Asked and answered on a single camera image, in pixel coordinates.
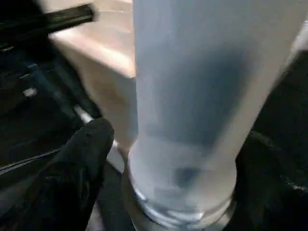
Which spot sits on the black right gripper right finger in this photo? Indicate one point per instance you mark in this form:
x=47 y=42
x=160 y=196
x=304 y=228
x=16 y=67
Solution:
x=272 y=187

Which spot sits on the white plastic table top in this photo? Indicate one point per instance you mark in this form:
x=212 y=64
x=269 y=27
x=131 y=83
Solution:
x=101 y=60

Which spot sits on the black mat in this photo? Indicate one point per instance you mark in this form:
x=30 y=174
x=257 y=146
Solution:
x=284 y=101

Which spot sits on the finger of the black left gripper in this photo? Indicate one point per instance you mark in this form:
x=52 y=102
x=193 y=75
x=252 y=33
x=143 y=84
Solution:
x=48 y=19

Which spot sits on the white plastic table leg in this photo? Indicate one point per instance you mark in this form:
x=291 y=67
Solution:
x=192 y=84

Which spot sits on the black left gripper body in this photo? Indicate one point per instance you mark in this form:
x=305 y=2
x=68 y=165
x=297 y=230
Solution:
x=36 y=84

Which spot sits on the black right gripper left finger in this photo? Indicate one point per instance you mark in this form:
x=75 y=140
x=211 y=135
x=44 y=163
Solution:
x=60 y=180

